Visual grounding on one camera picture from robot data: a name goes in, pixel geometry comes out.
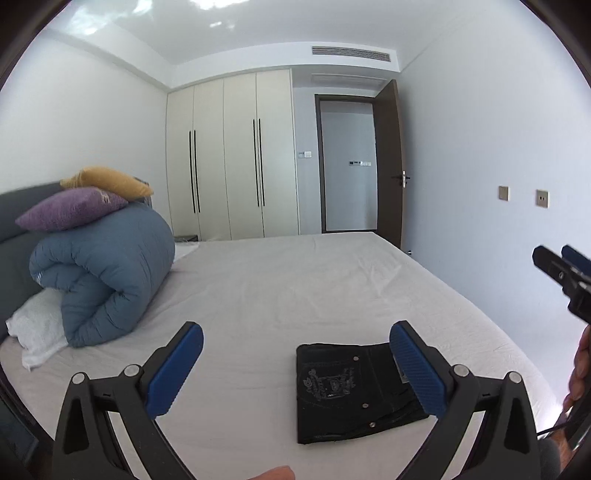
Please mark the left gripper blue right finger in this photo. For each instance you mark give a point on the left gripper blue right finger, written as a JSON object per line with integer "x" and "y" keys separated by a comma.
{"x": 430, "y": 375}

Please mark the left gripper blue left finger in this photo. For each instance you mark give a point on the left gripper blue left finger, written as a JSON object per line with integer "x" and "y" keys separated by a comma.
{"x": 166, "y": 370}

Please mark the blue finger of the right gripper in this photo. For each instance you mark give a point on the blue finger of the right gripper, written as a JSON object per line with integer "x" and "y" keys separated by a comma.
{"x": 576, "y": 259}
{"x": 554, "y": 265}

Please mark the black denim pants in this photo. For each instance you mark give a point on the black denim pants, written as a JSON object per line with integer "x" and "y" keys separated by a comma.
{"x": 346, "y": 392}

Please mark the person's right hand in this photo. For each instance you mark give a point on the person's right hand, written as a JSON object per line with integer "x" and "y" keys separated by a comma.
{"x": 576, "y": 386}

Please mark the person's left hand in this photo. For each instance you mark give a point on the person's left hand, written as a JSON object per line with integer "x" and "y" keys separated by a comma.
{"x": 277, "y": 473}

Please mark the white bed sheet mattress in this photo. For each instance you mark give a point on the white bed sheet mattress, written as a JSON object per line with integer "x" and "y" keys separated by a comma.
{"x": 257, "y": 301}

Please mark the blue rolled duvet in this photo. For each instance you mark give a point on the blue rolled duvet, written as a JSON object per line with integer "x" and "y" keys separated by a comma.
{"x": 108, "y": 271}

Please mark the white folded towel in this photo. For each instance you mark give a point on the white folded towel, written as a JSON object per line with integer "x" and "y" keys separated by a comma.
{"x": 38, "y": 327}

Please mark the dark grey headboard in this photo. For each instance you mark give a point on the dark grey headboard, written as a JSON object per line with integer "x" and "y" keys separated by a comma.
{"x": 17, "y": 286}

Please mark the dark brown door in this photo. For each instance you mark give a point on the dark brown door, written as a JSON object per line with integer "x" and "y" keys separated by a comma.
{"x": 391, "y": 165}

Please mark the purple pillow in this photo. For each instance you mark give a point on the purple pillow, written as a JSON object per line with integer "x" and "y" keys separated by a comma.
{"x": 69, "y": 209}

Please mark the mustard yellow pillow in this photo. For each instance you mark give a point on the mustard yellow pillow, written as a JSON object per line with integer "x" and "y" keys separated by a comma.
{"x": 108, "y": 179}

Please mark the cream wardrobe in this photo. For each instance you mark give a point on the cream wardrobe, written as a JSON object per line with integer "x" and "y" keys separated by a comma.
{"x": 230, "y": 158}

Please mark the ceiling air vent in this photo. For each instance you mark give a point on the ceiling air vent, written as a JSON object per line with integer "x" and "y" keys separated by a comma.
{"x": 319, "y": 50}

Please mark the wall socket plate right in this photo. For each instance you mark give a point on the wall socket plate right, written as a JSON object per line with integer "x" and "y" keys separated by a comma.
{"x": 542, "y": 199}

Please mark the wall socket plate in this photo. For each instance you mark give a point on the wall socket plate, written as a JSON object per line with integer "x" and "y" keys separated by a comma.
{"x": 504, "y": 193}
{"x": 542, "y": 199}

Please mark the wall socket plate left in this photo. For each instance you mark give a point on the wall socket plate left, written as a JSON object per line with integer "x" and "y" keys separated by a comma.
{"x": 504, "y": 193}

